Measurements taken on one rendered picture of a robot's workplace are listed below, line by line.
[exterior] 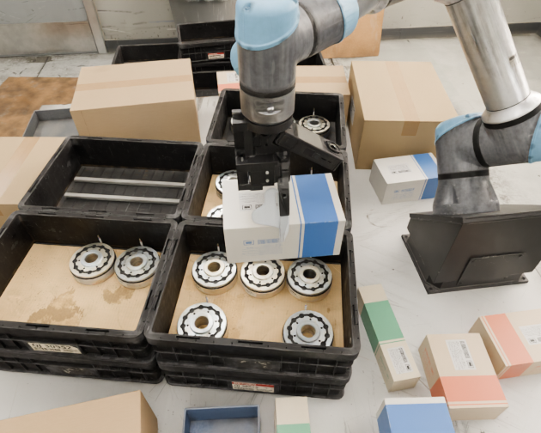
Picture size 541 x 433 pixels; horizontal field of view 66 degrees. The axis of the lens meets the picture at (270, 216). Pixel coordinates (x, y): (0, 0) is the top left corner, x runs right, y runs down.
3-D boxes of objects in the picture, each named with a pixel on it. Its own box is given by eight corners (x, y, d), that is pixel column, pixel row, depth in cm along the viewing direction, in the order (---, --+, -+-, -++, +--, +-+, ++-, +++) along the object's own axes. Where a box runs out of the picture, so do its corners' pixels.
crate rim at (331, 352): (351, 236, 96) (352, 229, 94) (359, 362, 75) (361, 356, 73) (180, 226, 98) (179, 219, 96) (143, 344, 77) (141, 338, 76)
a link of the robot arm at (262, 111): (291, 69, 58) (300, 100, 53) (290, 98, 62) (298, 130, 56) (238, 72, 58) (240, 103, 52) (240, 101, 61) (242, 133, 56)
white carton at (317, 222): (326, 207, 83) (331, 173, 76) (339, 254, 74) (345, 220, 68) (225, 215, 81) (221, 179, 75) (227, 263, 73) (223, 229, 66)
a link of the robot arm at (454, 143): (452, 173, 111) (449, 122, 110) (506, 167, 100) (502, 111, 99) (426, 175, 104) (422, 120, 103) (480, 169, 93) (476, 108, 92)
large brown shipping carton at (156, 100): (197, 104, 173) (190, 57, 159) (201, 147, 153) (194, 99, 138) (97, 113, 168) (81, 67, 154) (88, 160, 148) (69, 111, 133)
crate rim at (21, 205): (205, 149, 119) (203, 142, 117) (180, 226, 98) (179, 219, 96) (69, 141, 121) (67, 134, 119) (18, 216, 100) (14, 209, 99)
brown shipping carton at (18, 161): (21, 174, 142) (-1, 136, 131) (85, 175, 142) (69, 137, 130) (-22, 242, 121) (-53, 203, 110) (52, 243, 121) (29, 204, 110)
